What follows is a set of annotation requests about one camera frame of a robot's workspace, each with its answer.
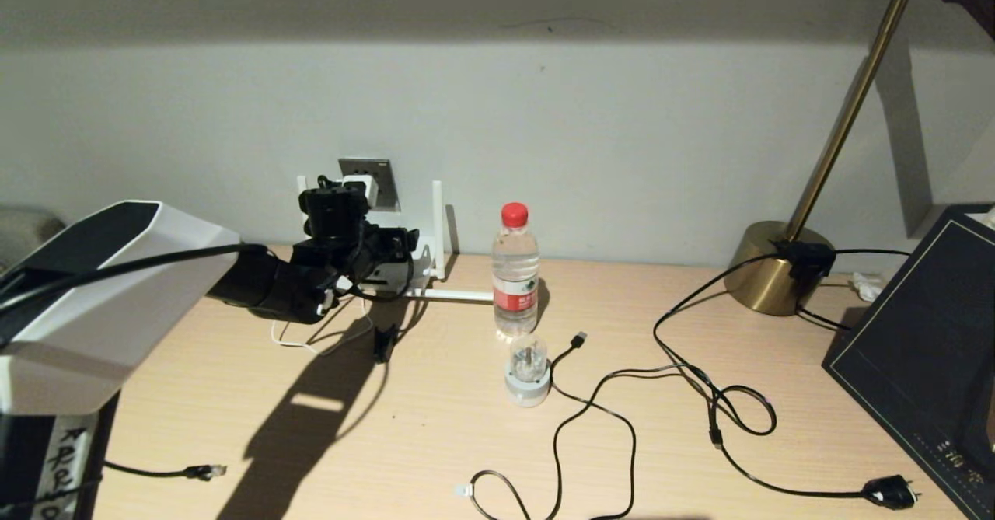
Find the clear dome grey base gadget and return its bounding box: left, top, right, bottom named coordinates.
left=504, top=335, right=553, bottom=408

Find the black two-pin power cable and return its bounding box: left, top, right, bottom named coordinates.
left=653, top=252, right=923, bottom=511

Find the small black clip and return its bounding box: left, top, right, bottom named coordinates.
left=373, top=324, right=399, bottom=364

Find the grey cushion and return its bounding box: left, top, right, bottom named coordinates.
left=0, top=205, right=67, bottom=255

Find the black cable with white tip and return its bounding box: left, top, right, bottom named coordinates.
left=455, top=469, right=537, bottom=520

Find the black box on lamp base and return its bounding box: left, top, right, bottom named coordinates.
left=773, top=242, right=837, bottom=281

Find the grey wall socket plate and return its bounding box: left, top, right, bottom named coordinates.
left=338, top=159, right=400, bottom=211

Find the crumpled white tissue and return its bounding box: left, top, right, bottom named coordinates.
left=850, top=273, right=884, bottom=304

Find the white power adapter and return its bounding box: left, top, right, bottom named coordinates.
left=342, top=176, right=379, bottom=210

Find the white router with antennas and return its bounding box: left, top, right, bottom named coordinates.
left=295, top=176, right=494, bottom=303

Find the red capped water bottle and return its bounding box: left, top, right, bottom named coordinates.
left=491, top=203, right=540, bottom=339

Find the thin black lamp cable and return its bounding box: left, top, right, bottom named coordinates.
left=794, top=248, right=912, bottom=334

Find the gold desk lamp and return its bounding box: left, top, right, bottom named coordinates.
left=724, top=0, right=995, bottom=317

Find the black USB cable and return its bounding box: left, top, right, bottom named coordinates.
left=546, top=332, right=725, bottom=520

